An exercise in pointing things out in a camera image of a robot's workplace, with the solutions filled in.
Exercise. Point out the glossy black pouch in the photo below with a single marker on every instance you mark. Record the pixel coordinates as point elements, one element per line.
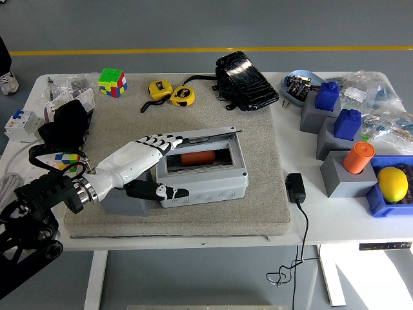
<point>246,80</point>

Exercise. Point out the small screws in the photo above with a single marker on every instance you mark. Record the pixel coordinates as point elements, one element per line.
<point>285,104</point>

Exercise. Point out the black table control panel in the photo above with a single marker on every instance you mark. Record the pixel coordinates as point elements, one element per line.
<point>384,246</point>

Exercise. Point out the grey-brown mat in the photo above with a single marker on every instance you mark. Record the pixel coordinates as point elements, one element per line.
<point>180,223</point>

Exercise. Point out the orange cylinder battery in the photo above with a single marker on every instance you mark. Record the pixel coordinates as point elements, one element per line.
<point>197,158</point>
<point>356,158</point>

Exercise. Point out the blue block battery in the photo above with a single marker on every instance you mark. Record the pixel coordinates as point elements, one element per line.
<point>346,126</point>
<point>326,97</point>

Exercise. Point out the yellow tape measure squarish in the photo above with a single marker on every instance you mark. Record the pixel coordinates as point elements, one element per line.
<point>159,88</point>

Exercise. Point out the blue plastic bin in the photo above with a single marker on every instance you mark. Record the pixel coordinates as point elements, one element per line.
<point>377,203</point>

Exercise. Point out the white table leg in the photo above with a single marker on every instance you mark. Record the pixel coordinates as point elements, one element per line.
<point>95,281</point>
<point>332,281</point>

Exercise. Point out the clear bags of electronic parts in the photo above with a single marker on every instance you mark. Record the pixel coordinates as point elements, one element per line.
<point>380,106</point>

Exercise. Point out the yellow lemon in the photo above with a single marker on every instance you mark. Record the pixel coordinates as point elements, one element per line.
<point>392,185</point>

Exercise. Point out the dark components in bin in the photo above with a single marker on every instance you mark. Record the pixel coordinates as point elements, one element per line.
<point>409,181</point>

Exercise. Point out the yellow tape measure round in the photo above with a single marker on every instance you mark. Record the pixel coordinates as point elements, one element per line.
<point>182,95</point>

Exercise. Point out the white circuit breaker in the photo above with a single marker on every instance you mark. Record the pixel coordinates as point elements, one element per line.
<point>22,126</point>

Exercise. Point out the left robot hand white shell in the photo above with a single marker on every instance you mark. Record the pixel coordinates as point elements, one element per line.
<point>129,161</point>

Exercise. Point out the grey cube holder round hole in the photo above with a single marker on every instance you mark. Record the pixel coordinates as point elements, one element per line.
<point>129,208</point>

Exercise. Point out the light blue dish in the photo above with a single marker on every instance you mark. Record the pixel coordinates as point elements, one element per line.
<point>287,92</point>

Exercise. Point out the grey plastic junction box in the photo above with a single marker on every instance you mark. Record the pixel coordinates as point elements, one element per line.
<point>219,187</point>

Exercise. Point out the person's leg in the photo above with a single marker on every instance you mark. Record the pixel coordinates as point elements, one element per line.
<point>4,58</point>

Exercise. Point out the black cloth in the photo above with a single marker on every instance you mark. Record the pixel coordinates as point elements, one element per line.
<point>67,124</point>

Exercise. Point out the transparent grey box lid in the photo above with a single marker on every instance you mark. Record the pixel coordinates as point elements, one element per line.
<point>209,137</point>

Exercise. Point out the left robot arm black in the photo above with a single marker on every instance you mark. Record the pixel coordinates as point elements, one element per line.
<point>35,210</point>

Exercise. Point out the white power strip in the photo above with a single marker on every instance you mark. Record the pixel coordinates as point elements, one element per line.
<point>45,157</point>

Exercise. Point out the clear bags of small parts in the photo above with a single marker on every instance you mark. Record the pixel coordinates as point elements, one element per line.
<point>80,93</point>

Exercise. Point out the person's shoe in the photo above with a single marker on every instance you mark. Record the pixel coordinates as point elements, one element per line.
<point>8,84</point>

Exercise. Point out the dark components in dish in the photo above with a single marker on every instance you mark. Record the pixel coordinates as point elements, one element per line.
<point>297,87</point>

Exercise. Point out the colourful puzzle cube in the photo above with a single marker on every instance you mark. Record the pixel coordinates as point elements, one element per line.
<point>71,159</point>
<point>111,82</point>

